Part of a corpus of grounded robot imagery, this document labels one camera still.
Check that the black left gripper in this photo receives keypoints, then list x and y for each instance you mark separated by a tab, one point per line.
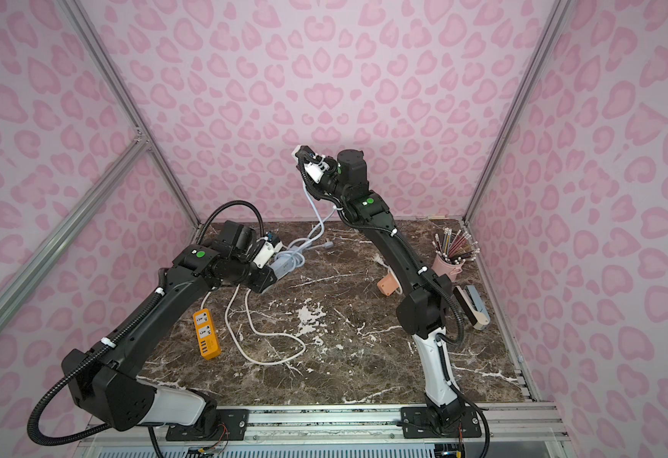
260	276

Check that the light blue power strip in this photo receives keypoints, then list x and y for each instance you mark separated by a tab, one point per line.
286	262

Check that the yellow power strip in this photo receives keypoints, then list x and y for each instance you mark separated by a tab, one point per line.
206	334

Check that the pink power strip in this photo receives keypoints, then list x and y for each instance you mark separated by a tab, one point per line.
389	285

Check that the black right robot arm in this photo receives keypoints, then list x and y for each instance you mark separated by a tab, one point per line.
428	311

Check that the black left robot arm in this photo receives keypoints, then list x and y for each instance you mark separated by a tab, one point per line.
103	380

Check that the pink pen cup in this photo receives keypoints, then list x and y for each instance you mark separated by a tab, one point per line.
443	266

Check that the bundle of pens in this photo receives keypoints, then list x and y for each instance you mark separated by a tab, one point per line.
455	247

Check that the wooden grey block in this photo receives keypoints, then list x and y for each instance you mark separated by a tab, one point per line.
473	306

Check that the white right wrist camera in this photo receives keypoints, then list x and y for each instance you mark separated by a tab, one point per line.
311	164

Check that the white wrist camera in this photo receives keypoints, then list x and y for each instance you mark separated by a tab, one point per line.
270	245
311	164

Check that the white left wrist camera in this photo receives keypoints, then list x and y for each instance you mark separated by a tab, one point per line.
270	245

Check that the aluminium corner frame post left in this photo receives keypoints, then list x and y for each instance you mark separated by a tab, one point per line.
90	39

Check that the aluminium corner frame post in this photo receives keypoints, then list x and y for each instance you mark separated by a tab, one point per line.
560	14
90	39

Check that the aluminium diagonal frame bar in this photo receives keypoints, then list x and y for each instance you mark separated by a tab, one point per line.
45	257

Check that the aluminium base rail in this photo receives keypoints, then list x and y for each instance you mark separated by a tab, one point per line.
511	430

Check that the aluminium corner frame post right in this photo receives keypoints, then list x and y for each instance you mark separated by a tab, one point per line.
560	14

